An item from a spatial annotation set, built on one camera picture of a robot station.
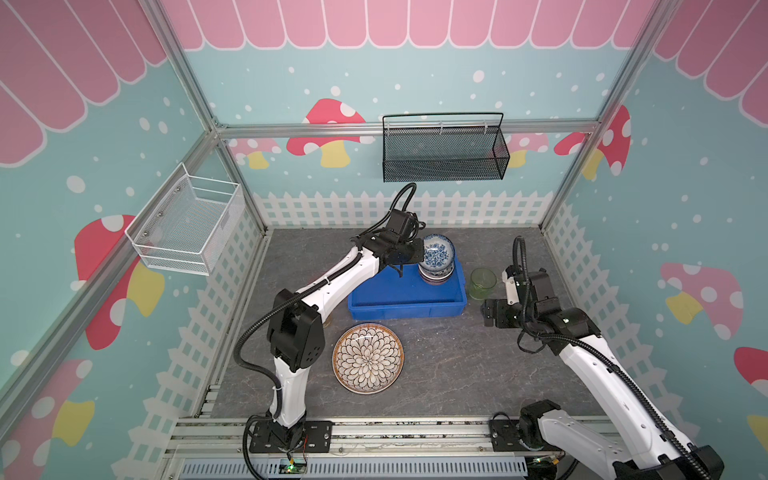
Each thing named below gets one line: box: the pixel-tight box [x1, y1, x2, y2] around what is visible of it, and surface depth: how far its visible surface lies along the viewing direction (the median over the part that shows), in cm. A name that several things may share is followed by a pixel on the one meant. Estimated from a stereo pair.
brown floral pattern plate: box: [332, 322, 405, 395], surface depth 87 cm
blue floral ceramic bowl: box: [419, 233, 456, 272], surface depth 91 cm
